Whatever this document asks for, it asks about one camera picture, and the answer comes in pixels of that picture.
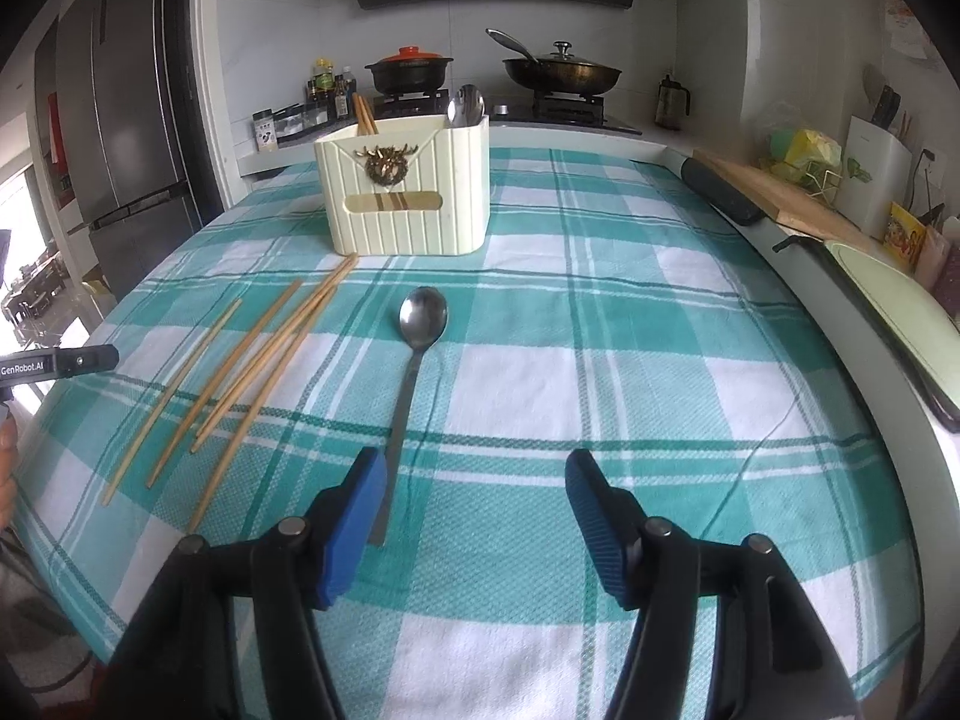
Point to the large steel spoon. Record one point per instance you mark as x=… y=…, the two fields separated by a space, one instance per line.
x=466 y=105

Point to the yellow seasoning packet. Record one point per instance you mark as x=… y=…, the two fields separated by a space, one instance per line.
x=904 y=236

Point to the grey refrigerator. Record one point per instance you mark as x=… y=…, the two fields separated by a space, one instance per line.
x=127 y=127

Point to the green cutting board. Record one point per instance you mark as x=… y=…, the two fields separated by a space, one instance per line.
x=892 y=300

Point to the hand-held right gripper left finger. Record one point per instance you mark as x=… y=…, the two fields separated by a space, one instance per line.
x=352 y=525

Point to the black wok with glass lid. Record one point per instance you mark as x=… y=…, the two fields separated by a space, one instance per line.
x=562 y=75

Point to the dark french press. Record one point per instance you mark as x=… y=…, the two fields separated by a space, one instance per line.
x=671 y=105

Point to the black oblong pad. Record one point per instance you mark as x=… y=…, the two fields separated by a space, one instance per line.
x=720 y=191

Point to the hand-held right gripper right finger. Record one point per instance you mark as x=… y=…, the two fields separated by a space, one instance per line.
x=600 y=532

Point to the cream utensil holder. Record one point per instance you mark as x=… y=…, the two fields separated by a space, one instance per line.
x=420 y=217

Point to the person's left hand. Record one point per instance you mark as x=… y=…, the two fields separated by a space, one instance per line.
x=7 y=472

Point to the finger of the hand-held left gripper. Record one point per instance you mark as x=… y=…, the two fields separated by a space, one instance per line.
x=90 y=360

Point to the yellow cap oil bottle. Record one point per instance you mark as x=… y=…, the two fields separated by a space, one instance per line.
x=323 y=86

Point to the spice jar rack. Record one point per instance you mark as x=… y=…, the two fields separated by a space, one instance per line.
x=289 y=127

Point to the white knife holder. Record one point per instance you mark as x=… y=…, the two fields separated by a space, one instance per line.
x=870 y=180

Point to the black gas stove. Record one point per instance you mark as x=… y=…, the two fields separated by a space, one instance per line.
x=570 y=116

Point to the wooden dining furniture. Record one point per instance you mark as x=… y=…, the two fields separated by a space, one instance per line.
x=30 y=289

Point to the black clay pot orange lid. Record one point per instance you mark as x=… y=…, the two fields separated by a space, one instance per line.
x=409 y=71

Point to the small steel spoon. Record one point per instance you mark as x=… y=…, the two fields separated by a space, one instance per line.
x=424 y=315

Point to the yellow green plastic bag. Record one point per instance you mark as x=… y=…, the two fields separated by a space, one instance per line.
x=806 y=154

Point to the dark griddle pan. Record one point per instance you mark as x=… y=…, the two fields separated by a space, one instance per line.
x=787 y=242

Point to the teal checkered tablecloth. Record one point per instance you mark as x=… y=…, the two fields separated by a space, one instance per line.
x=600 y=360

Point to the hanging patterned hand towel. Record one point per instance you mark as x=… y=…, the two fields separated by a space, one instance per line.
x=907 y=26

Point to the dark sauce bottle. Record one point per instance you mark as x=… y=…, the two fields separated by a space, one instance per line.
x=340 y=101
x=350 y=90

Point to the red hanging cloth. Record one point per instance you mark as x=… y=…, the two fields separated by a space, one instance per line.
x=53 y=127

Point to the wooden cutting board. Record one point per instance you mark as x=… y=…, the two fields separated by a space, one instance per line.
x=787 y=199

